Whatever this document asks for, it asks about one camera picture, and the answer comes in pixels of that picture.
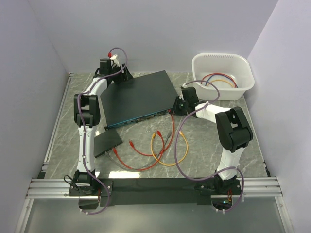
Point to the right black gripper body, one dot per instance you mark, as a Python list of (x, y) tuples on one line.
[(180, 108)]

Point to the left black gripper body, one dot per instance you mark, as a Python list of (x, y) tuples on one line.
[(118, 78)]

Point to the large blue rack switch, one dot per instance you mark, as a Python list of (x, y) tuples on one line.
[(138, 99)]

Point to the small black network switch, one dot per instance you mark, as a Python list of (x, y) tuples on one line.
[(106, 142)]

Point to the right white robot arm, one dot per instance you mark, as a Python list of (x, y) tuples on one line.
[(234, 134)]

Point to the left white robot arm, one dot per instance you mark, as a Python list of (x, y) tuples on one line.
[(87, 117)]

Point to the white plastic tub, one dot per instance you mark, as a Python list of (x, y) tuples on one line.
[(230, 74)]

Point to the black base bar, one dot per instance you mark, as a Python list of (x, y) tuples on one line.
[(168, 190)]

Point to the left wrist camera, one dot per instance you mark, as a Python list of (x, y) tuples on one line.
[(114, 58)]

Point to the aluminium frame rail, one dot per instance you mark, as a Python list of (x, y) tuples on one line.
[(52, 138)]

